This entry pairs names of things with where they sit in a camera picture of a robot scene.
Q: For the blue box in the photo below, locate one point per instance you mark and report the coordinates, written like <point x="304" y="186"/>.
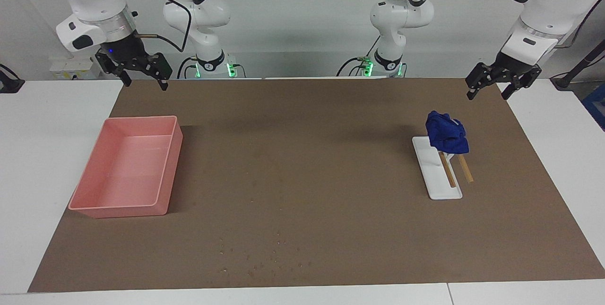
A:
<point x="596" y="106"/>

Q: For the black slanted stand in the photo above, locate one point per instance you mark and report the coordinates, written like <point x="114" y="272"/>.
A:
<point x="579" y="66"/>

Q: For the white rack with wooden bars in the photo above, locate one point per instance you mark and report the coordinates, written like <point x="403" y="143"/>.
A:
<point x="439" y="182"/>

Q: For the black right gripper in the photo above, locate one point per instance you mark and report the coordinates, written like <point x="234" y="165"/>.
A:
<point x="126" y="52"/>

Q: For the blue towel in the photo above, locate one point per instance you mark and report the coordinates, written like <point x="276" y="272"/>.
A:
<point x="446" y="135"/>

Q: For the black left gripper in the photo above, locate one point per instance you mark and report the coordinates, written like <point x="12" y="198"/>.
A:
<point x="511" y="66"/>

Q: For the pink plastic bin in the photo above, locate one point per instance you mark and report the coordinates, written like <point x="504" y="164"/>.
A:
<point x="127" y="168"/>

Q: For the brown table mat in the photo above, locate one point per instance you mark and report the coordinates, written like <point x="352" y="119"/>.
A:
<point x="307" y="163"/>

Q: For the black clamp foot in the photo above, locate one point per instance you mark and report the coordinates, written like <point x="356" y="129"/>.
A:
<point x="9" y="85"/>

